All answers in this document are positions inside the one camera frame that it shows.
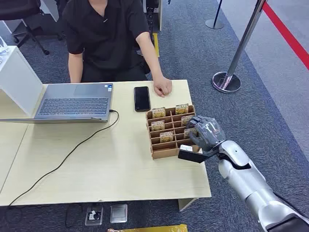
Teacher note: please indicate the person's left hand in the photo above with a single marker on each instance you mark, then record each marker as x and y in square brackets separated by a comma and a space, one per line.
[162, 86]

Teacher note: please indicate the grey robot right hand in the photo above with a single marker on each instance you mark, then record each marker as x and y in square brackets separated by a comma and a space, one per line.
[209, 134]

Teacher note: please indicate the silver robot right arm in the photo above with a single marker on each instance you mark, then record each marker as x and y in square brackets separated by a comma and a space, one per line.
[246, 179]

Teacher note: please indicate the person's left forearm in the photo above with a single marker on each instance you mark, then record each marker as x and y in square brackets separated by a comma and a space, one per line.
[149, 52]

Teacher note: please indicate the person's right forearm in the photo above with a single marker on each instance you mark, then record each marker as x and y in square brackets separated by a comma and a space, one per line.
[75, 69]

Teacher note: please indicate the gold printed card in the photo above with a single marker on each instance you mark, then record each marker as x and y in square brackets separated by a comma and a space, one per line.
[157, 125]
[182, 109]
[185, 121]
[158, 112]
[188, 133]
[166, 137]

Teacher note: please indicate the wooden card holder box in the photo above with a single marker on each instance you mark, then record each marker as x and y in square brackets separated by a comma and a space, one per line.
[163, 150]

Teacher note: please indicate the person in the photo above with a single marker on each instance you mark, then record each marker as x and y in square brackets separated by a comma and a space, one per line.
[103, 38]

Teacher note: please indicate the black smartphone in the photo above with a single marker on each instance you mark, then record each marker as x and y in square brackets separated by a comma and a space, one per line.
[142, 98]

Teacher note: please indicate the yellow floor strip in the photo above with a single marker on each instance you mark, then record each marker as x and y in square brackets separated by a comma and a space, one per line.
[156, 44]

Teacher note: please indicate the light wooden table leg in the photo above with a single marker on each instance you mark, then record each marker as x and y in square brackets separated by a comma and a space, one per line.
[186, 203]

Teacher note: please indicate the grey laptop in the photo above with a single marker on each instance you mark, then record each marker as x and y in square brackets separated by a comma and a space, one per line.
[74, 104]

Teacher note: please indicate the gold foil sheet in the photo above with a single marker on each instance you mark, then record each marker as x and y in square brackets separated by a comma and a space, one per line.
[151, 229]

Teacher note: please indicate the closed silver floor socket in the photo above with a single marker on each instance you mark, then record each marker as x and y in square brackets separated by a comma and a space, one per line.
[118, 213]

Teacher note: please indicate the red barrier belt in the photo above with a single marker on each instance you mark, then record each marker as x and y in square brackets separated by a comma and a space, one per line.
[287, 35]

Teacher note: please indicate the floor socket with plug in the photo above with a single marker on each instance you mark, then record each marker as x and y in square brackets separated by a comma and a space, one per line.
[94, 215]

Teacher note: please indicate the white box stand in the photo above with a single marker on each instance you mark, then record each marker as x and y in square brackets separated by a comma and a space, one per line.
[18, 80]

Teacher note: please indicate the black office chair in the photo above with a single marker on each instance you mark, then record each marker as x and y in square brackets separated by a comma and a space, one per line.
[22, 16]

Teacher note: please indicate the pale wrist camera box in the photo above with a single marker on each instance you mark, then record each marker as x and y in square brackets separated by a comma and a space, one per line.
[186, 148]

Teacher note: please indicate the chrome stanchion post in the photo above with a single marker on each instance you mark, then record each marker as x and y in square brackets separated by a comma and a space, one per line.
[237, 54]

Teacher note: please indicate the dark stanchion post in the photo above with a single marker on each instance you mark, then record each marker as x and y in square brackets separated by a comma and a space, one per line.
[215, 21]

